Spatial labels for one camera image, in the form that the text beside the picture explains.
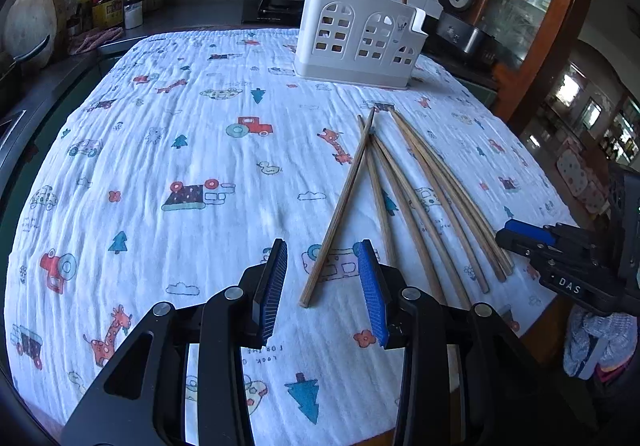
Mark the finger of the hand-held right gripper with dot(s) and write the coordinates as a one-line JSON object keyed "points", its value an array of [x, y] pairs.
{"points": [[520, 246], [532, 232]]}

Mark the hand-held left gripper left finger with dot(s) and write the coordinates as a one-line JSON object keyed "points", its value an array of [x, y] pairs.
{"points": [[270, 291]]}

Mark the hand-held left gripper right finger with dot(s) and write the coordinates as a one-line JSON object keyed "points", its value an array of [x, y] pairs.
{"points": [[372, 296]]}

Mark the white chopstick holder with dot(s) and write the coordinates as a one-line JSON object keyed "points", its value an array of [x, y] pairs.
{"points": [[350, 60]]}

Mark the spotted white cushion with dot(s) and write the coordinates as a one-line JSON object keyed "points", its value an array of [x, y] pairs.
{"points": [[575, 173]]}

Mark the person's dark clothing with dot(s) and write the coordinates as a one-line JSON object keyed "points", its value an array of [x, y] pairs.
{"points": [[617, 391]]}

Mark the white cartoon printed cloth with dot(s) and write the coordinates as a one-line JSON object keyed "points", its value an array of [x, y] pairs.
{"points": [[175, 175]]}

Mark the wooden glass door cabinet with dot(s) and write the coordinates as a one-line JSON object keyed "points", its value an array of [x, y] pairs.
{"points": [[535, 15]]}

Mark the black rice cooker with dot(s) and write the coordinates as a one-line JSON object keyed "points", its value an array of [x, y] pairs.
{"points": [[460, 10]]}

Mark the black gas stove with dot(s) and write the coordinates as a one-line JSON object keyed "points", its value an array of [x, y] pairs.
{"points": [[272, 5]]}

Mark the pink rag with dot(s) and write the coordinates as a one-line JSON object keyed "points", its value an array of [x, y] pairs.
{"points": [[95, 39]]}

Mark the white jar with black lid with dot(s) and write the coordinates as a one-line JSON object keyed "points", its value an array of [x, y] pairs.
{"points": [[133, 16]]}

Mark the round wooden cutting board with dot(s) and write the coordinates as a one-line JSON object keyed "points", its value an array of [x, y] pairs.
{"points": [[30, 23]]}

